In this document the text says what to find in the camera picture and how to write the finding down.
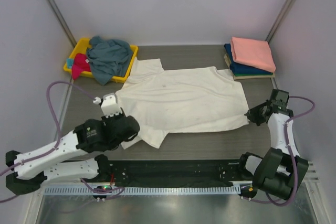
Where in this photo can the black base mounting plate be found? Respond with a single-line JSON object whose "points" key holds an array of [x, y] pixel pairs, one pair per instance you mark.
{"points": [[203, 173]]}

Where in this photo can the grey blue t shirt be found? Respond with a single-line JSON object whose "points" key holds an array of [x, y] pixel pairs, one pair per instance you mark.
{"points": [[108, 58]]}

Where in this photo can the cream white t shirt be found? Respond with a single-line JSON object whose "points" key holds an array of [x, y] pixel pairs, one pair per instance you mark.
{"points": [[200, 100]]}

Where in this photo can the folded pink t shirt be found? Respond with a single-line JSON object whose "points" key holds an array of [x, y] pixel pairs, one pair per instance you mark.
{"points": [[253, 53]]}

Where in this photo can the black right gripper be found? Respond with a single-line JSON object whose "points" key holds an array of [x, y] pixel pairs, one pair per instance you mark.
{"points": [[252, 114]]}

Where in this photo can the light blue cloth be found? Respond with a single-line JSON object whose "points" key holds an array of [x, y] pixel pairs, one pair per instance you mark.
{"points": [[69, 63]]}

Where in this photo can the aluminium corner post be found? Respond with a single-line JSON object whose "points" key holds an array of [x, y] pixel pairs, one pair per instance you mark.
{"points": [[59, 17], [285, 9]]}

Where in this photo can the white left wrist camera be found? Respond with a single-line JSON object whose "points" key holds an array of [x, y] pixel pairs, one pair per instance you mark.
{"points": [[109, 105]]}

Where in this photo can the magenta red t shirt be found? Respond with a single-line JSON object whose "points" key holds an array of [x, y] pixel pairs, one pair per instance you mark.
{"points": [[81, 64]]}

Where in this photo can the folded navy blue t shirt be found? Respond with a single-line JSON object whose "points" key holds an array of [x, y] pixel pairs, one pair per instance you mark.
{"points": [[238, 67]]}

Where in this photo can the aluminium frame rail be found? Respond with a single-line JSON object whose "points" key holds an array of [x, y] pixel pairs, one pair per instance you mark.
{"points": [[312, 171]]}

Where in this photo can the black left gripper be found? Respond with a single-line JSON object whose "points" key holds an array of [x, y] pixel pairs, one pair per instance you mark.
{"points": [[107, 120]]}

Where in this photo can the white slotted cable duct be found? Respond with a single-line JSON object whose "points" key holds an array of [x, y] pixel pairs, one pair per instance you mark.
{"points": [[138, 191]]}

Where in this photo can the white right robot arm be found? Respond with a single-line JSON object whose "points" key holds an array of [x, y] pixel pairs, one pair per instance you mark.
{"points": [[280, 172]]}

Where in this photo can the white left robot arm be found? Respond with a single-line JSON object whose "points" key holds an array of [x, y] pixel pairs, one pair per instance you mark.
{"points": [[78, 155]]}

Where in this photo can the left aluminium corner post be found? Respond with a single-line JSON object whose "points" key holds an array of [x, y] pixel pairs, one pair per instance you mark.
{"points": [[59, 17]]}

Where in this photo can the right aluminium corner post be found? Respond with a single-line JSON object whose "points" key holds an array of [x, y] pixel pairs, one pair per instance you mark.
{"points": [[285, 9]]}

